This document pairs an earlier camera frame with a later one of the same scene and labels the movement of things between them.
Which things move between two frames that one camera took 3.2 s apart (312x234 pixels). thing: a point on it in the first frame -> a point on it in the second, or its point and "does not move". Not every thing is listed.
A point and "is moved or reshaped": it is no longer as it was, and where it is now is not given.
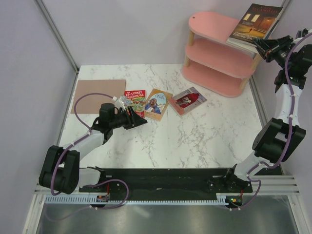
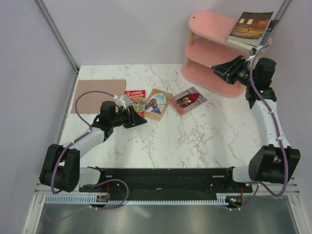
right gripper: x=264 y=46 -> x=228 y=70
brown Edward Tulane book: x=256 y=21 is moved or reshaped
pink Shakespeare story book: x=186 y=100 does not move
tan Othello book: x=156 y=102 does not move
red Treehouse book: x=136 y=99 does not move
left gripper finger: x=136 y=119 does not move
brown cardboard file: x=91 y=104 does not move
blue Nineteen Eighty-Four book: x=247 y=48 -> x=269 y=32
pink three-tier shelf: x=212 y=64 does not move
